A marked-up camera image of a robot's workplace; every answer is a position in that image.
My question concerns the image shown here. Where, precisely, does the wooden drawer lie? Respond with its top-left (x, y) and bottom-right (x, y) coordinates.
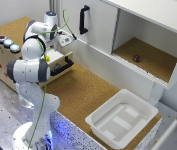
top-left (38, 49), bottom-right (75, 89)

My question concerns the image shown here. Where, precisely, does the white sliding door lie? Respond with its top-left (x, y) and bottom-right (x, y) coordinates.
top-left (59, 0), bottom-right (119, 57)

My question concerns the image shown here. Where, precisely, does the green cable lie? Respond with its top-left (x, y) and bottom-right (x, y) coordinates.
top-left (27, 8), bottom-right (78, 150)

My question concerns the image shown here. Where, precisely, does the purple block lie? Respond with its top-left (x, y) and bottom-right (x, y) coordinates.
top-left (132, 54), bottom-right (141, 63)

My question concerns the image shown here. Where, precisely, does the black door handle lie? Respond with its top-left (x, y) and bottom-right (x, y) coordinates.
top-left (78, 4), bottom-right (91, 36)

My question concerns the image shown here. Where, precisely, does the wooden drawer box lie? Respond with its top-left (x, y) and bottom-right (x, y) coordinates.
top-left (0, 16), bottom-right (66, 92)

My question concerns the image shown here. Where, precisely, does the black drawer handle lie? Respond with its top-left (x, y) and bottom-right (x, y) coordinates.
top-left (50, 55), bottom-right (75, 77)

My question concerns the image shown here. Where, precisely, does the red button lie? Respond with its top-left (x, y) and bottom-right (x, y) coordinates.
top-left (0, 34), bottom-right (8, 45)

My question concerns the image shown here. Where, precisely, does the blue button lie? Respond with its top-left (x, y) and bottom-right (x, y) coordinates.
top-left (2, 38), bottom-right (14, 49)

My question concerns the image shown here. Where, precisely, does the white cabinet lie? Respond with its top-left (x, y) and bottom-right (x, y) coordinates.
top-left (59, 0), bottom-right (177, 108)

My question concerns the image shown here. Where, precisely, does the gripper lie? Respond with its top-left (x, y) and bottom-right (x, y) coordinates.
top-left (56, 31), bottom-right (77, 48)

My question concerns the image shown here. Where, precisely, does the green button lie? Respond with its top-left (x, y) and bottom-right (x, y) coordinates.
top-left (9, 43), bottom-right (22, 54)

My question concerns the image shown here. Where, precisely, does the white plastic box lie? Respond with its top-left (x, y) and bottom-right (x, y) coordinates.
top-left (84, 88), bottom-right (160, 150)

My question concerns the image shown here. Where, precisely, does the yellow block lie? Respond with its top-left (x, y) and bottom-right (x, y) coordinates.
top-left (44, 55), bottom-right (52, 63)

